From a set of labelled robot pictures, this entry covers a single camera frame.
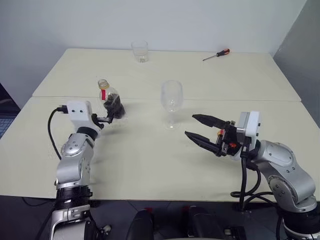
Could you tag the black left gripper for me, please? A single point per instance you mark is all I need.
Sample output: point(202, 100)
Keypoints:
point(97, 120)

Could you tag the clear wine glass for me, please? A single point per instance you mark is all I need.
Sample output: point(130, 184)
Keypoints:
point(172, 105)

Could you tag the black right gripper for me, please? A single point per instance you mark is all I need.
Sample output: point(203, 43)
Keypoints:
point(230, 135)

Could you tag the grey partition panel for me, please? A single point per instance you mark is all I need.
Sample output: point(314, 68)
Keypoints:
point(305, 50)

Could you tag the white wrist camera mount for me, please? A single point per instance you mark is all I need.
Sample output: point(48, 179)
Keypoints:
point(253, 125)
point(78, 110)

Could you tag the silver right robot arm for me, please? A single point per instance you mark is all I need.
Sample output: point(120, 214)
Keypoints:
point(282, 160)

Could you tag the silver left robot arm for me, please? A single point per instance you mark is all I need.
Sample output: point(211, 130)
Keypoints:
point(72, 160)

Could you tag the clear tumbler glass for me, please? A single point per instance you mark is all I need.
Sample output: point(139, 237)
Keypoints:
point(139, 51)

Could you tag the plastic bottle with dark drink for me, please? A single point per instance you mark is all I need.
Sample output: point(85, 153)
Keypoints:
point(116, 110)

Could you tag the dark blue gridded object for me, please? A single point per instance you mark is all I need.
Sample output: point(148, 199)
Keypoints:
point(7, 117)

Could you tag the dark rounded shape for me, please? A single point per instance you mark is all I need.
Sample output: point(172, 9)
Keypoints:
point(200, 222)
point(140, 225)

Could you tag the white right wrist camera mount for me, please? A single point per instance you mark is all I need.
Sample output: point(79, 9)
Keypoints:
point(253, 125)

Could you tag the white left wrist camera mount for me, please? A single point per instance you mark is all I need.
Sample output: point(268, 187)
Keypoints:
point(78, 110)

